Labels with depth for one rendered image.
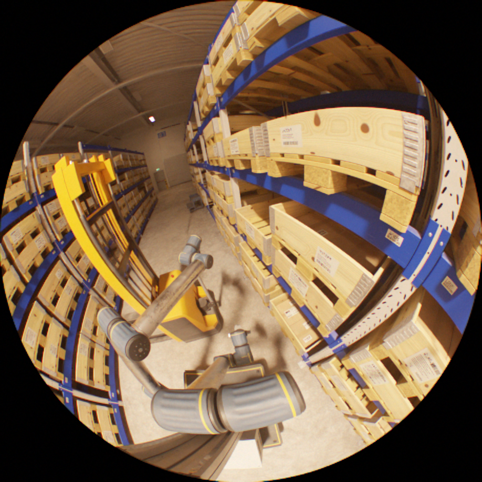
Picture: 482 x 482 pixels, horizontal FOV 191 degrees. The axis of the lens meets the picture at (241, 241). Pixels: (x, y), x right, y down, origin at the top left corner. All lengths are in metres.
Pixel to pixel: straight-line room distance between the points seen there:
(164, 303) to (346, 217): 0.93
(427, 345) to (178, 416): 0.79
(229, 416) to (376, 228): 0.70
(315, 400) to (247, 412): 2.06
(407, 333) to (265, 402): 0.56
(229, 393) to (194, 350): 2.15
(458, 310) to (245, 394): 0.72
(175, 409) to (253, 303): 2.35
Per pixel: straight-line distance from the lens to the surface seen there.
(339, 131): 0.57
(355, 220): 0.65
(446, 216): 0.58
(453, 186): 0.57
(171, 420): 0.45
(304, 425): 2.48
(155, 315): 0.76
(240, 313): 2.53
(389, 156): 0.50
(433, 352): 0.77
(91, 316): 3.14
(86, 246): 1.39
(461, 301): 0.70
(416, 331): 0.70
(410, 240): 0.60
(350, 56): 1.28
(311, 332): 1.92
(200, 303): 2.26
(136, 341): 0.70
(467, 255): 0.59
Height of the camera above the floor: 2.26
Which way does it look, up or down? 35 degrees down
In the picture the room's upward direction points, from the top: 9 degrees counter-clockwise
